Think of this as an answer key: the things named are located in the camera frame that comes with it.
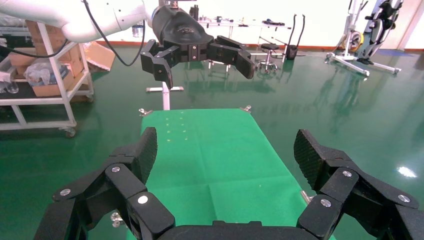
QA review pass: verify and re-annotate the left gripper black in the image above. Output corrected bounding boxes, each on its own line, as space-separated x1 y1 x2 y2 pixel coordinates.
140 5 256 90

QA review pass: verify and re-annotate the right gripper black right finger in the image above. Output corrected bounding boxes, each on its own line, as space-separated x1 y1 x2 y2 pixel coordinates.
293 129 424 240

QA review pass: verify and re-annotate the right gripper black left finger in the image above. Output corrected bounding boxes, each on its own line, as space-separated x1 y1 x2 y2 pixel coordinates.
33 127 176 240

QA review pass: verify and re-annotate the flat cardboard sheet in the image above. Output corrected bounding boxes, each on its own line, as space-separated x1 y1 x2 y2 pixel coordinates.
83 41 116 73

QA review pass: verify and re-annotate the black box with tubes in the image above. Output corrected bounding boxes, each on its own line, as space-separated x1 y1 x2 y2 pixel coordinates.
285 13 306 61

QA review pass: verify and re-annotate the low brown cardboard box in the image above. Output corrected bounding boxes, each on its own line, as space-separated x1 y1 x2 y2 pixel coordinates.
31 65 76 98

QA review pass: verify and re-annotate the stacked brown cardboard box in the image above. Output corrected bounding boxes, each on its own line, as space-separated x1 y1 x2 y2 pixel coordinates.
25 20 67 56

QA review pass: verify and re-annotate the wide brown cardboard box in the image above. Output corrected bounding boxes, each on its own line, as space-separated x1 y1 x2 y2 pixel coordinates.
8 43 84 78

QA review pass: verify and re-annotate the clear glass jar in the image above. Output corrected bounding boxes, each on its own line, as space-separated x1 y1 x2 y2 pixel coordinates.
131 23 145 38

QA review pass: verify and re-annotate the black round stool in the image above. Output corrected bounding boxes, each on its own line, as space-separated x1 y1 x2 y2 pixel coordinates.
256 43 281 74

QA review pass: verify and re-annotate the creased green table cloth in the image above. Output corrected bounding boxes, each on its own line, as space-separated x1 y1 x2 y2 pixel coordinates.
125 108 335 240

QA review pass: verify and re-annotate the white metal cart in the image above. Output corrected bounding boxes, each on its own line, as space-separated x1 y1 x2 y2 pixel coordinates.
0 21 95 138

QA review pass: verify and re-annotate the clear plastic bag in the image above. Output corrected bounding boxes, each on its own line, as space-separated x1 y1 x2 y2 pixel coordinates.
23 58 69 87

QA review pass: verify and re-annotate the clear glass cup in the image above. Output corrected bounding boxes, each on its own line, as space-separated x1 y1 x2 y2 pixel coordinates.
0 71 19 94

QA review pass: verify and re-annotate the black white exercise machine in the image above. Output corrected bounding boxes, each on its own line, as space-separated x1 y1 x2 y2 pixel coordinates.
357 0 405 65

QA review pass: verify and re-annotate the white metal table frame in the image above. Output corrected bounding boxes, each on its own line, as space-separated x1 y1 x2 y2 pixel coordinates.
145 81 185 111

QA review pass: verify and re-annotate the thin black cable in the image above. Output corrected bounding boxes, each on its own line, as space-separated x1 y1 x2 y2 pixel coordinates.
82 0 147 67
0 39 69 60

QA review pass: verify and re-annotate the white frame with yellow wheel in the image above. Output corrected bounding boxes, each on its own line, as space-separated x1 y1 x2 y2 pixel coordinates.
325 0 403 78

